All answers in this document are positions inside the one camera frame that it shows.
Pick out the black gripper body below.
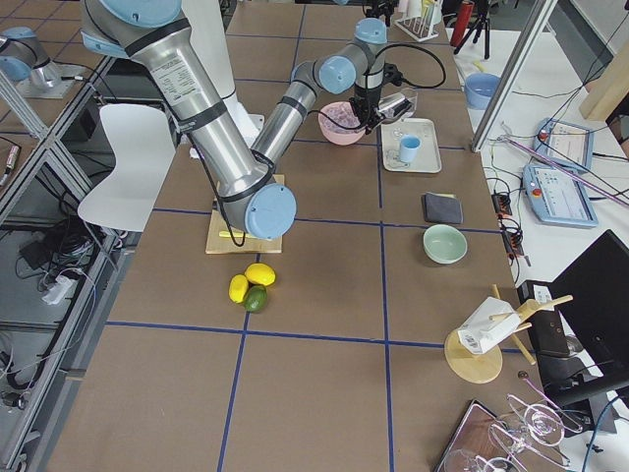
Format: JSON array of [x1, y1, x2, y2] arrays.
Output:
[[353, 63, 403, 104]]

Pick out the metal ice scoop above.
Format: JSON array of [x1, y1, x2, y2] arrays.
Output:
[[379, 92, 407, 124]]

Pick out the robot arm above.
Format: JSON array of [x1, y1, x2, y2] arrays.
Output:
[[1, 27, 72, 99], [81, 1, 387, 240]]

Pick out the clear ice cubes pile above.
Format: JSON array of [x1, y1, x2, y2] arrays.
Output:
[[319, 101, 359, 134]]

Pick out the light blue cup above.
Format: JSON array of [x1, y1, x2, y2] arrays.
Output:
[[398, 135, 422, 164]]

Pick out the pink bowl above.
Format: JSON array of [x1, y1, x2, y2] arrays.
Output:
[[317, 101, 366, 146]]

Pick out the clear wine glass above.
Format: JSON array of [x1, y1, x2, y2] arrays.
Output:
[[391, 88, 418, 141]]

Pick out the cream bear tray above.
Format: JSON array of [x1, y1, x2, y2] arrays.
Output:
[[380, 118, 441, 173]]

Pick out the blue bowl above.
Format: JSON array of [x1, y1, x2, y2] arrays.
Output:
[[464, 73, 500, 110]]

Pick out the dark grey folded cloth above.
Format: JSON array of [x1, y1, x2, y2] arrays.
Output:
[[422, 193, 463, 224]]

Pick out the yellow plastic fork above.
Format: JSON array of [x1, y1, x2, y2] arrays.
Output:
[[473, 61, 486, 73]]

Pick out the green bowl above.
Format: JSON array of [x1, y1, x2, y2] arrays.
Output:
[[423, 224, 468, 265]]

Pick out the black tripod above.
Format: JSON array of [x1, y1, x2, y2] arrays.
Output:
[[453, 0, 490, 59]]

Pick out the yellow plastic knife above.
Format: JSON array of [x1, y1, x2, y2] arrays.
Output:
[[218, 230, 258, 239]]

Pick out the yellow lemon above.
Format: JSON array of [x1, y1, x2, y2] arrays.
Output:
[[228, 274, 250, 304], [245, 263, 276, 286]]

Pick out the blue teach pendant far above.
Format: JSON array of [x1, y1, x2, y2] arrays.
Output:
[[534, 118, 594, 173]]

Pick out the blue teach pendant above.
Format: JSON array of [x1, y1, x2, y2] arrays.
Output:
[[523, 164, 599, 228], [534, 118, 594, 173]]

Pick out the wooden cutting board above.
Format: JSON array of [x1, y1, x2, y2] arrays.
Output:
[[205, 201, 283, 255]]

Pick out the blue teach pendant near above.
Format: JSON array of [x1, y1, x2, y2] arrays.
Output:
[[523, 164, 599, 228]]

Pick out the green lime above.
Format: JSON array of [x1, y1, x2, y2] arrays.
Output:
[[243, 285, 267, 313]]

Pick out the white chair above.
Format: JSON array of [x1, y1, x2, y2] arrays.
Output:
[[78, 103, 176, 232]]

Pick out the white carton on stand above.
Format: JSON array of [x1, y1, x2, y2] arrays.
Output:
[[457, 297, 520, 355]]

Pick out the black monitor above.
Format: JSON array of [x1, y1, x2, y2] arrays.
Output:
[[531, 229, 628, 406]]

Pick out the clear glasses on tray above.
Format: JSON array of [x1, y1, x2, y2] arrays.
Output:
[[435, 388, 583, 471]]

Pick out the white wire cup rack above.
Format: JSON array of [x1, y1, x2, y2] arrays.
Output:
[[394, 0, 442, 42]]

